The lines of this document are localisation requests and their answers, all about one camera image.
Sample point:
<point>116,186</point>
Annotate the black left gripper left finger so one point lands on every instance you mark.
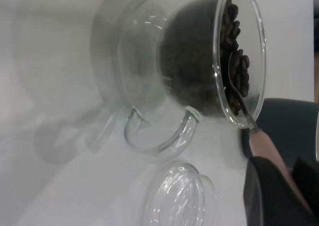
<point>269,198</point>

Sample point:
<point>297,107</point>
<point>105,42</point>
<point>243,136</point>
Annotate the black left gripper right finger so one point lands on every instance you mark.
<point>307,172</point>

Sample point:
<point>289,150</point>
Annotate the dark blue ceramic mug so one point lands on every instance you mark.
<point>286,126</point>

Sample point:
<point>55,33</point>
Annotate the heap of coffee beans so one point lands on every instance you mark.
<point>189,61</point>

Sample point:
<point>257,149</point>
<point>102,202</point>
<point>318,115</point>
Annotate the clear glass cup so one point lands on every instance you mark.
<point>149,61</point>

